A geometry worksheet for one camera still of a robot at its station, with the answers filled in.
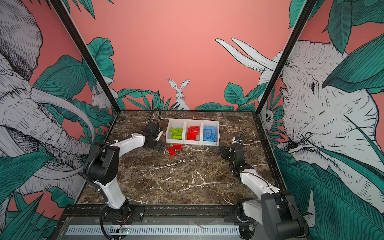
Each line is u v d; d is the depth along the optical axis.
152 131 0.78
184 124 1.04
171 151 0.96
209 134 1.02
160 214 0.75
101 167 0.49
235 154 0.67
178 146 0.98
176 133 1.02
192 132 1.04
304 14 0.71
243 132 1.07
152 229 0.70
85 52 0.86
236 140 0.78
